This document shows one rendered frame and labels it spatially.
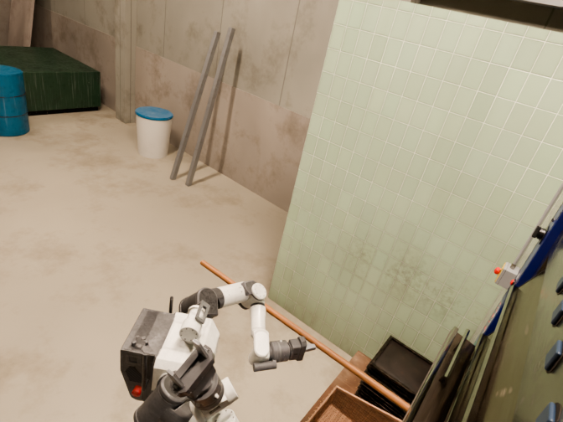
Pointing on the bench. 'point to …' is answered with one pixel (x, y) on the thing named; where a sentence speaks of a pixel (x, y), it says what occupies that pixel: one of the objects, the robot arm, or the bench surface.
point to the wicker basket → (348, 409)
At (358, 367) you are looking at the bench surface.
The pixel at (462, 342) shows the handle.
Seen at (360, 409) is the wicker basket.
